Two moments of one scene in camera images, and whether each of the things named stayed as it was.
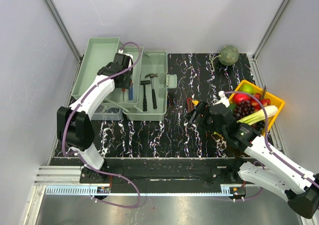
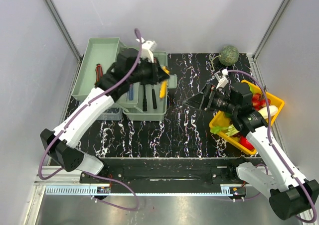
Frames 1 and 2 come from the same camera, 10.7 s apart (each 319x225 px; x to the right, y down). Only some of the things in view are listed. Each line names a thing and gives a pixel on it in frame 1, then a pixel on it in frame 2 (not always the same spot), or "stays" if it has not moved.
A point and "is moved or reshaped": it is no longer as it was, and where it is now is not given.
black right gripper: [202, 108] -> [195, 100]
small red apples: [256, 105] stays
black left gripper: [126, 84] -> [158, 74]
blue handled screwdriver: [130, 92] stays
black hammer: [154, 104] stays
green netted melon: [229, 55] stays
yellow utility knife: [195, 101] is moved or reshaped
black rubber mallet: [144, 104] stays
